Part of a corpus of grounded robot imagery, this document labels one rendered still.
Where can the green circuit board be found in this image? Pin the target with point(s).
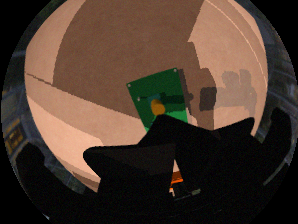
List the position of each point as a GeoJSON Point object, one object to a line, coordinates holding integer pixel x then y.
{"type": "Point", "coordinates": [158, 94]}

